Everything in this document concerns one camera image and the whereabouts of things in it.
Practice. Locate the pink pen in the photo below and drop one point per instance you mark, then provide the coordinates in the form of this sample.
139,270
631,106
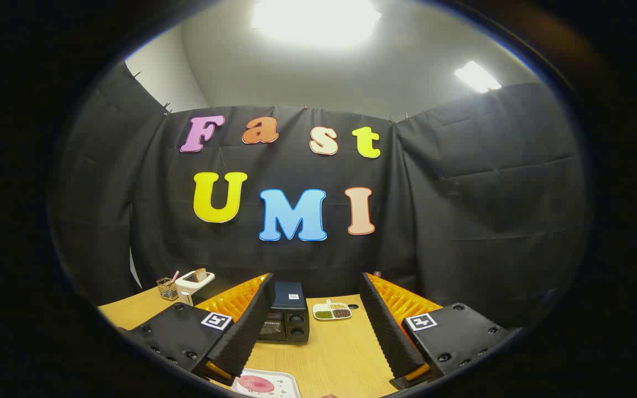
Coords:
175,277

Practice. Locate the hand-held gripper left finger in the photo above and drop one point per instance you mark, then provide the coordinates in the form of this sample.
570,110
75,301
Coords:
249,326

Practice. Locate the white bread toaster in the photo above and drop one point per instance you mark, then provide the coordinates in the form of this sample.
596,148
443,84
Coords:
188,287

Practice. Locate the large ceiling light panel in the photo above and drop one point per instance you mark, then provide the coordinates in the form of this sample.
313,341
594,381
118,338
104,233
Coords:
316,22

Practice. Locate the pink ham slice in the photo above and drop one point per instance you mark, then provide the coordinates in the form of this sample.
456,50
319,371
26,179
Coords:
255,383

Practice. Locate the small ceiling light panel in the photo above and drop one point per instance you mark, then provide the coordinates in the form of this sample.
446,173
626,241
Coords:
477,76

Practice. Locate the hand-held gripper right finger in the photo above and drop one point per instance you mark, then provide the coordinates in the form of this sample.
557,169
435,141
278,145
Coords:
387,331

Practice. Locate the black toaster oven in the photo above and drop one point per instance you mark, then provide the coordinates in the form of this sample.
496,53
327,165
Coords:
291,318

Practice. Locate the white food tray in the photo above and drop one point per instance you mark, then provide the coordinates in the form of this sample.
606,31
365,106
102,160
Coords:
282,382

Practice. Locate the brown bread slice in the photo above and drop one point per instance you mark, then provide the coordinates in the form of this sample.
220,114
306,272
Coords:
200,275

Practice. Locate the white divided bean dish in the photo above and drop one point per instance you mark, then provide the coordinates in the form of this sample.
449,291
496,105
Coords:
332,313

